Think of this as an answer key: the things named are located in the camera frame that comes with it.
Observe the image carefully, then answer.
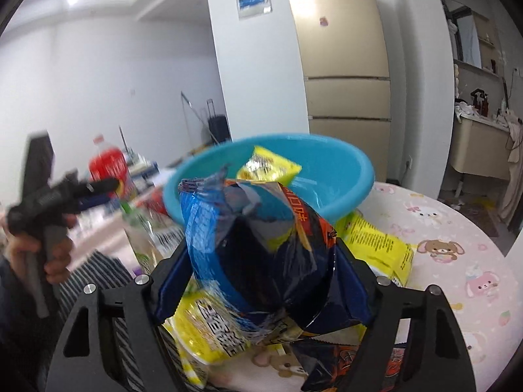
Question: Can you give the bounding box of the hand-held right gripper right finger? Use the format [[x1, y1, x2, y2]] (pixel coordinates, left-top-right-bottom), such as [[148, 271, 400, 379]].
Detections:
[[333, 242, 478, 392]]

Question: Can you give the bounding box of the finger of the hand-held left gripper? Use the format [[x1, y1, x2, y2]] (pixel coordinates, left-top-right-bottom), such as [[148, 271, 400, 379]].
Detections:
[[76, 194, 113, 213], [61, 171, 122, 203]]

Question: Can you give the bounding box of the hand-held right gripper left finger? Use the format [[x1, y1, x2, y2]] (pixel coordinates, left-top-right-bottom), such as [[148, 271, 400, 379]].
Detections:
[[44, 247, 193, 392]]

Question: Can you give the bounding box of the large yellow chip bag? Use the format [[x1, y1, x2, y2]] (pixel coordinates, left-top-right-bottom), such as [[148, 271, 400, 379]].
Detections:
[[163, 290, 287, 388]]

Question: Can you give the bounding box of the yellow snack packet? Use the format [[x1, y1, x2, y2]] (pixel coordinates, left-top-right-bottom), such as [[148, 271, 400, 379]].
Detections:
[[236, 146, 303, 184], [341, 210, 415, 288]]

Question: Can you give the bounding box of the dark blue chip bag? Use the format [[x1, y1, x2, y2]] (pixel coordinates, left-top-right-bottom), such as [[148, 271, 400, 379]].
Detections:
[[177, 171, 374, 344], [261, 327, 409, 392]]

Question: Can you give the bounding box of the blue plastic basin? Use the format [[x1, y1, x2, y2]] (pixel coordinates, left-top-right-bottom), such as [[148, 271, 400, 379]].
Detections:
[[162, 133, 376, 226]]

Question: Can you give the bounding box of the person's left hand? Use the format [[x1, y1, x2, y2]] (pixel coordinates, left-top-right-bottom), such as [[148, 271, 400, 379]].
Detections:
[[4, 212, 78, 286]]

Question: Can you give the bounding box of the red soda bottle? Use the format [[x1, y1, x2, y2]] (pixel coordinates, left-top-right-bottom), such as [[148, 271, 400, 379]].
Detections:
[[89, 134, 140, 201]]

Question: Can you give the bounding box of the clear bottle green label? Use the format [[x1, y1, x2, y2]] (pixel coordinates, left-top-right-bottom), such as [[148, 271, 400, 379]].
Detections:
[[123, 202, 184, 278]]

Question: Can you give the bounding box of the striped cloth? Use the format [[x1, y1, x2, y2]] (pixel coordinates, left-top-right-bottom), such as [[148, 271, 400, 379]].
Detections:
[[37, 249, 180, 392]]

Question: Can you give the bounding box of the metal folding rack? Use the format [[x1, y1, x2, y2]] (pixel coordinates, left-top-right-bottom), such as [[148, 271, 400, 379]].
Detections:
[[181, 92, 213, 144]]

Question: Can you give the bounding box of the black suitcase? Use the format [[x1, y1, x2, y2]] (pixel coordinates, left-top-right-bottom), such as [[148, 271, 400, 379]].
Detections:
[[206, 99, 230, 143]]

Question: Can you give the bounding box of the brown floor mat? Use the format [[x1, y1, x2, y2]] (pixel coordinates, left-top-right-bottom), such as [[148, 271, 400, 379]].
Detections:
[[466, 202, 500, 237]]

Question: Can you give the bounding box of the hanging beige towel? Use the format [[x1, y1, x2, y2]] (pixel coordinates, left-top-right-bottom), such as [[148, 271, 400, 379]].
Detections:
[[498, 112, 523, 225]]

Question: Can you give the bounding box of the beige bathroom vanity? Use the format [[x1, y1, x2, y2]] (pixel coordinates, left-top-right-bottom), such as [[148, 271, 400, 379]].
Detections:
[[449, 112, 515, 180]]

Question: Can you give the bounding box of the beige refrigerator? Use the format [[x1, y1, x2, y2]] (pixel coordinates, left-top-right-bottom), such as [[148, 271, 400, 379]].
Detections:
[[281, 0, 393, 184]]

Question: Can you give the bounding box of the bathroom mirror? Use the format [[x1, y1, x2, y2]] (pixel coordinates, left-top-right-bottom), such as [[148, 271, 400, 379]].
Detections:
[[453, 6, 483, 68]]

